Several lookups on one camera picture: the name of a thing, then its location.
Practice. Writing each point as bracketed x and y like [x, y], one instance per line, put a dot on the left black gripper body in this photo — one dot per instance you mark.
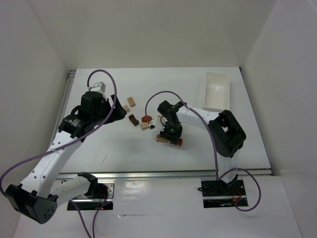
[109, 110]

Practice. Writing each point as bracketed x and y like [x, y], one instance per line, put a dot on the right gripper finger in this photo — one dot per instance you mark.
[177, 141]
[167, 136]

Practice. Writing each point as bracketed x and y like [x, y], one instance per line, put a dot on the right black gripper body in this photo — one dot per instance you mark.
[172, 134]

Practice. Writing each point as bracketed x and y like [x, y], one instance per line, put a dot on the orange arch block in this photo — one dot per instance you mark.
[180, 142]

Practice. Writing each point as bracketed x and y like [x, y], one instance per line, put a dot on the striped light wood block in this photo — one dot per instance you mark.
[161, 139]

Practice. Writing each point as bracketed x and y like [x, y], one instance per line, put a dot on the dark brown notched block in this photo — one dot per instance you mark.
[133, 120]

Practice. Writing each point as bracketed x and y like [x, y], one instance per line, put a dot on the long light wood block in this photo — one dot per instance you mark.
[144, 125]

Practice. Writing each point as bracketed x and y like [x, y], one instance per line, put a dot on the white plastic bin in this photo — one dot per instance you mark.
[216, 96]

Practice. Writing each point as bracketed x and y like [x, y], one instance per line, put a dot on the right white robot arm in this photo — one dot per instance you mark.
[227, 136]

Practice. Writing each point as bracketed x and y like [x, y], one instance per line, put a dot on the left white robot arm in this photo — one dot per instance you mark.
[37, 197]

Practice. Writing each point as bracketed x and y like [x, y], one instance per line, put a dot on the small light cube block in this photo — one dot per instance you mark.
[126, 108]

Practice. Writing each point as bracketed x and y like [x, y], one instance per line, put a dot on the light wood block far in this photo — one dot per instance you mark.
[131, 102]

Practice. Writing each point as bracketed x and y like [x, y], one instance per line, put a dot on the reddish brown wedge block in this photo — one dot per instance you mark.
[146, 119]

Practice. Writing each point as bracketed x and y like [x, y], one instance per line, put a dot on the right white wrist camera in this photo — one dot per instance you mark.
[155, 124]

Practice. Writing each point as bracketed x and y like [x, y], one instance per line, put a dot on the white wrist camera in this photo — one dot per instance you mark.
[99, 87]
[155, 124]

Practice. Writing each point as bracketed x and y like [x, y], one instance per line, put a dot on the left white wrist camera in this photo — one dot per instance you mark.
[99, 87]

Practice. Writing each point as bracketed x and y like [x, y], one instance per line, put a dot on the aluminium left rail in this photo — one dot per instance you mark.
[64, 102]

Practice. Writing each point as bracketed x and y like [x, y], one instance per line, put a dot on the aluminium rail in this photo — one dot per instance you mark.
[161, 174]
[64, 102]

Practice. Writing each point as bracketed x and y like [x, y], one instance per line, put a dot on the aluminium front rail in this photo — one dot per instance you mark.
[161, 174]

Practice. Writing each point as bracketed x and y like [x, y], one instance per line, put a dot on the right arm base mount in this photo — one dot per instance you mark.
[215, 195]

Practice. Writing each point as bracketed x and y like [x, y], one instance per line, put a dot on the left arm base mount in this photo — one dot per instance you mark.
[104, 196]

